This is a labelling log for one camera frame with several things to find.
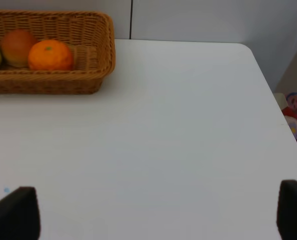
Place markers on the orange tangerine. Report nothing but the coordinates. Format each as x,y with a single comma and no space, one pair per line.
50,55

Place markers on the red yellow peach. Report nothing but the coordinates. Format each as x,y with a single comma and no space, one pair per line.
15,47

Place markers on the light brown wicker basket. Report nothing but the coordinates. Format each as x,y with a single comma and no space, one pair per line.
88,34

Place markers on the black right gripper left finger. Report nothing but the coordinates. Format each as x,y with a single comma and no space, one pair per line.
20,215

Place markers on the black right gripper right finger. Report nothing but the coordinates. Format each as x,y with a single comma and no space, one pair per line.
286,218

